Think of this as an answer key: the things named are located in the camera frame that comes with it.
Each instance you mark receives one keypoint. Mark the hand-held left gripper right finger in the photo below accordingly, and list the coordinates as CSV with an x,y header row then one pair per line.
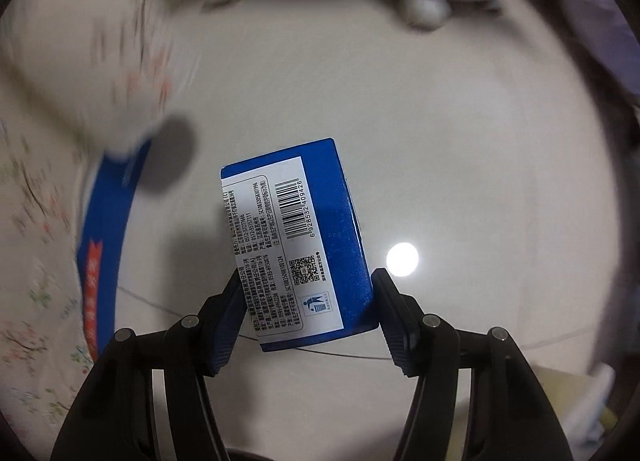
x,y
395,321

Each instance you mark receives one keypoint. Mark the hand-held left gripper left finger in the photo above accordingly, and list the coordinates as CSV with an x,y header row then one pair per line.
x,y
227,321

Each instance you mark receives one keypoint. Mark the dark blue box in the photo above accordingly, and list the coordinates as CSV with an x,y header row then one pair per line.
x,y
345,241

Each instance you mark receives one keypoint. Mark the flat blue carton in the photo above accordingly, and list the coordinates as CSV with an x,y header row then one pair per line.
x,y
97,221

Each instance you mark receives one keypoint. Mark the bed with purple sheet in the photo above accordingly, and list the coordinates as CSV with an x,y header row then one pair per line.
x,y
600,16

